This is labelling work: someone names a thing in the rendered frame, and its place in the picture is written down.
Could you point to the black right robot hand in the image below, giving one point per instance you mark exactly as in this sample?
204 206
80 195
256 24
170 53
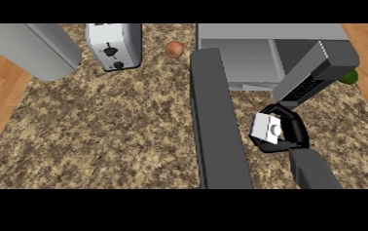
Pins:
295 131

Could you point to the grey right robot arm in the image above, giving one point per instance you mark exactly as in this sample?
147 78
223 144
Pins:
313 171

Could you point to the dark grey microwave door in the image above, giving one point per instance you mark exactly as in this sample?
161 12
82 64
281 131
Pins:
217 121

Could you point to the grey microwave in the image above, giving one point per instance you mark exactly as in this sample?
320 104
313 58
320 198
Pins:
248 62

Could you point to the green vegetable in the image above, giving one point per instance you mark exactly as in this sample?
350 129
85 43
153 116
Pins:
350 77

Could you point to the brown onion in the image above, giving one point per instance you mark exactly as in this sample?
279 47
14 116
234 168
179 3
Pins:
175 49

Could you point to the silver toaster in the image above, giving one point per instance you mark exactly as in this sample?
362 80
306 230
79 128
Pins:
114 45

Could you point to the large grey rounded appliance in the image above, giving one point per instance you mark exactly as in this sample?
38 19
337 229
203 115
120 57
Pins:
35 48

